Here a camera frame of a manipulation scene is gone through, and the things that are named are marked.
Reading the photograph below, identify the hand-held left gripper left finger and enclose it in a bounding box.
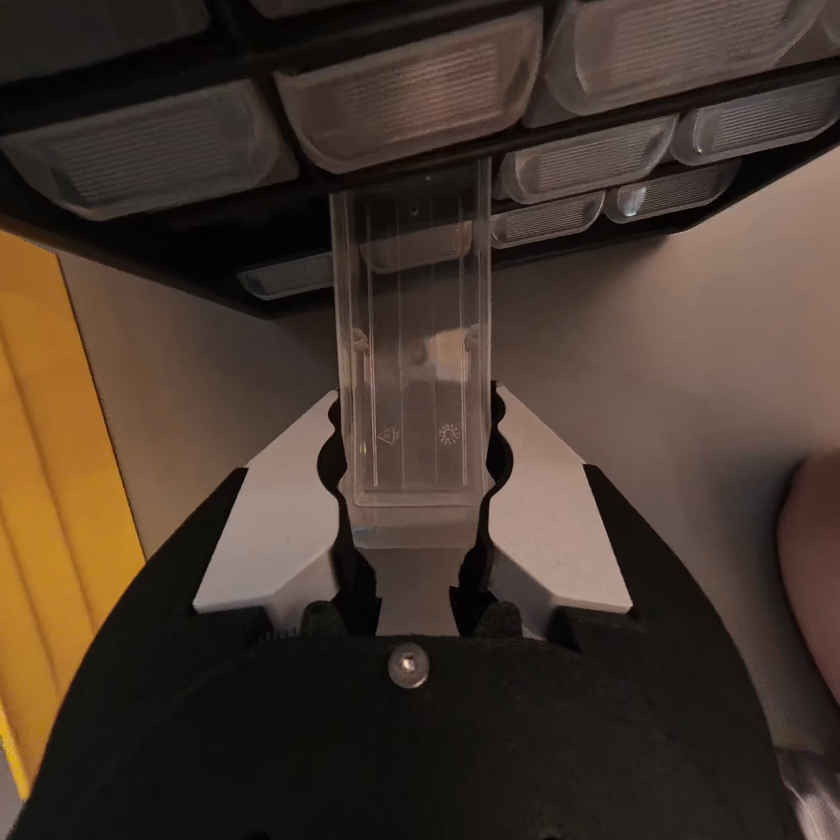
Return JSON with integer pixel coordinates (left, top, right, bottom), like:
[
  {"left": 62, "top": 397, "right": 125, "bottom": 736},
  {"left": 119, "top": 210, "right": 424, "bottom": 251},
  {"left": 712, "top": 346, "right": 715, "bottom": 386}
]
[{"left": 192, "top": 388, "right": 382, "bottom": 636}]

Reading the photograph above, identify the black drawer cabinet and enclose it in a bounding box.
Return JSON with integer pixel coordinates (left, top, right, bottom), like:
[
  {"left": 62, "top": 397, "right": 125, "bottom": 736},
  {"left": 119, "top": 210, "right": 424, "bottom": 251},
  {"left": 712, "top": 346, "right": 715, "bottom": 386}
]
[{"left": 0, "top": 0, "right": 840, "bottom": 322}]

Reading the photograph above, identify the clear plastic drawer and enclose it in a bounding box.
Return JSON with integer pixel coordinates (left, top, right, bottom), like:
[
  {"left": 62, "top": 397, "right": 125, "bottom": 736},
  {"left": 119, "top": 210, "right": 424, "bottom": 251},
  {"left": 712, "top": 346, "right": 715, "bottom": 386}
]
[{"left": 328, "top": 157, "right": 493, "bottom": 549}]

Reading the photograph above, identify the set of clear cabinet drawers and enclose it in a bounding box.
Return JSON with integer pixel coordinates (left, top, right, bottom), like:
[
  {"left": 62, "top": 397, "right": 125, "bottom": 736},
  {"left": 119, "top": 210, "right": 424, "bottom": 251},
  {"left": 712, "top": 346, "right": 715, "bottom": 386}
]
[{"left": 0, "top": 0, "right": 840, "bottom": 303}]

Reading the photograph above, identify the yellow plastic bin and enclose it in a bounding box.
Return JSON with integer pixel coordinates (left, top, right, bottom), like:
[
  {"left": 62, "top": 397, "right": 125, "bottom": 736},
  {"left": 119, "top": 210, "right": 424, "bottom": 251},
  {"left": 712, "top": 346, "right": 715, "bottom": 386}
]
[{"left": 0, "top": 230, "right": 147, "bottom": 798}]

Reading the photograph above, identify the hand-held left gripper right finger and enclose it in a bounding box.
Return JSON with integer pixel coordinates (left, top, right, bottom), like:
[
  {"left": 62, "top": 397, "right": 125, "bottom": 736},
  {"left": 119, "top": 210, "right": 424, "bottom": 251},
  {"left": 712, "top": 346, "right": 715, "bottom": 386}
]
[{"left": 449, "top": 382, "right": 636, "bottom": 636}]

